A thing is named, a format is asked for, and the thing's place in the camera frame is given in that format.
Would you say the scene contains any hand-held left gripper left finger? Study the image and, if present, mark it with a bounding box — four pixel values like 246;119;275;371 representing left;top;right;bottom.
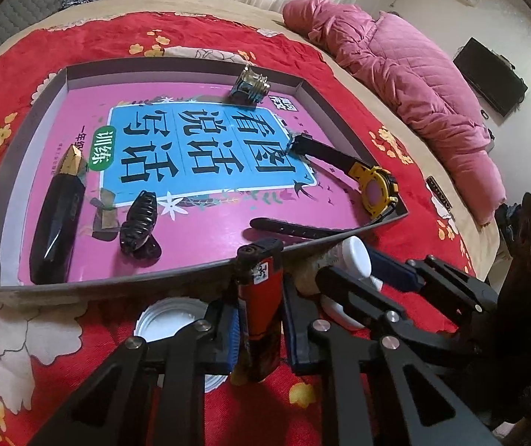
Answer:
28;297;241;446

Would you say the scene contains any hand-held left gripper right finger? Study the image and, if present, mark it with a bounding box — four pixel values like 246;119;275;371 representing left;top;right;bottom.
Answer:
280;279;503;446

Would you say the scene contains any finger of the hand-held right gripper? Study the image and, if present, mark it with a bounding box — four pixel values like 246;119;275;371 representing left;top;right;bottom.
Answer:
316;264;461;349
365;246;499;317

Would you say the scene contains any white capped bottle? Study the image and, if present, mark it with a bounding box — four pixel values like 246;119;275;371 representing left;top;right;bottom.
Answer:
293;236;372;295

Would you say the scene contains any red lighter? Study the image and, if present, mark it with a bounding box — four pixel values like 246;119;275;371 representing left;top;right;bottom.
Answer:
236;237;285;384

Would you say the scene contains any black bottle with gold cap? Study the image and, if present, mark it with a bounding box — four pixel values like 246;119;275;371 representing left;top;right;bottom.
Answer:
29;145;89;285

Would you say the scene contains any shallow grey cardboard box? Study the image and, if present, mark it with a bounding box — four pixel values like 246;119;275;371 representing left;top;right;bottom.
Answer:
0;58;410;305

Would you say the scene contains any white jar lid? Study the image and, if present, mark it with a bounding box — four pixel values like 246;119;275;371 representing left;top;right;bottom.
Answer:
134;297;227;395

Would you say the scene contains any yellow black wrist watch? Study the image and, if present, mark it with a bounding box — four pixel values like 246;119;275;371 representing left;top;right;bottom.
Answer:
249;132;399;242

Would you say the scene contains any black gold lettered hair clip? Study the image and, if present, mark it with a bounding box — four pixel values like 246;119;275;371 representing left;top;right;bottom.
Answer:
426;175;453;210

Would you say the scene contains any pink and blue book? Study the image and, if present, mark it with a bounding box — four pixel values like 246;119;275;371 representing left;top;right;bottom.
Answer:
17;79;399;286

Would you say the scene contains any black hair claw clip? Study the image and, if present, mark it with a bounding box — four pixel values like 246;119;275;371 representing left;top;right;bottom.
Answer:
119;190;163;260

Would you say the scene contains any brown tape strip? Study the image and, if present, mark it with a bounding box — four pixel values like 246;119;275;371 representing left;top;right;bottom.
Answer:
90;188;120;242

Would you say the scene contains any red floral blanket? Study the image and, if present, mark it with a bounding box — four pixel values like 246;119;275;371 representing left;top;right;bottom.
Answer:
0;9;480;446

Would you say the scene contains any pink quilted duvet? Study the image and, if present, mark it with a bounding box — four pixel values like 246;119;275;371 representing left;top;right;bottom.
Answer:
281;0;508;226

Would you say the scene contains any black flat screen television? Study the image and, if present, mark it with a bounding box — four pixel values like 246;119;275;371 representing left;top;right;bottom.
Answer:
453;37;529;119

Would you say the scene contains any small glass perfume bottle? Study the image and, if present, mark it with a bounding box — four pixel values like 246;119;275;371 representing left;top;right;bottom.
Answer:
229;66;271;103

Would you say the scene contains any beige bed sheet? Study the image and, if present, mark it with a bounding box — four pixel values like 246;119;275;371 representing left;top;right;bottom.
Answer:
0;0;503;298

